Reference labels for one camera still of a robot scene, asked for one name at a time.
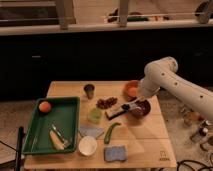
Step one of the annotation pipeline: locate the orange bowl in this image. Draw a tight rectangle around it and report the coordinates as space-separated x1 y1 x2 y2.
123 80 139 101

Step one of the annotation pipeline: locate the black handled scrub brush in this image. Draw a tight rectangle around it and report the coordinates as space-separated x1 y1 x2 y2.
105 104 129 120

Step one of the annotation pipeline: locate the green plastic tray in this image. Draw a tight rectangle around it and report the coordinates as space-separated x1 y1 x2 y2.
22 97 80 155

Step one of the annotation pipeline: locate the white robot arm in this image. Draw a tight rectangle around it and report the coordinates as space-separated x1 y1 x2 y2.
138 57 213 123

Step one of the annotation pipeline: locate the dark brown bowl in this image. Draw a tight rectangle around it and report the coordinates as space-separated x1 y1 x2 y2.
129 100 151 118

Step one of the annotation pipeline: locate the orange fruit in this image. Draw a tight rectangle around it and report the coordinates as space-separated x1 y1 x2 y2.
39 101 51 113

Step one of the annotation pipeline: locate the grey blue cloth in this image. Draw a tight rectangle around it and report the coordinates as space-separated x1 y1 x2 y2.
79 125 104 139

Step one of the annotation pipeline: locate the white handled brush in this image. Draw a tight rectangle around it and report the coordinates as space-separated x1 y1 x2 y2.
121 101 141 111

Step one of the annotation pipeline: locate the bunch of red grapes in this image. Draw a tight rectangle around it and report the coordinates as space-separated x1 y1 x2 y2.
96 97 117 109

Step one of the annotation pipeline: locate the blue sponge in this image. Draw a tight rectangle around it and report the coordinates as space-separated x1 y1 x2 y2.
104 146 127 162

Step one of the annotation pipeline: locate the metal cup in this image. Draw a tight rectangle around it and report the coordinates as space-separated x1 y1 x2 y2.
84 84 95 99

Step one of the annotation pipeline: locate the green plastic cup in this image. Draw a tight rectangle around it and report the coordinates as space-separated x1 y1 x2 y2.
88 108 102 124

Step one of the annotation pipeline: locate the green chili pepper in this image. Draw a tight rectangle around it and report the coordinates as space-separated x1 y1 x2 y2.
104 122 121 144

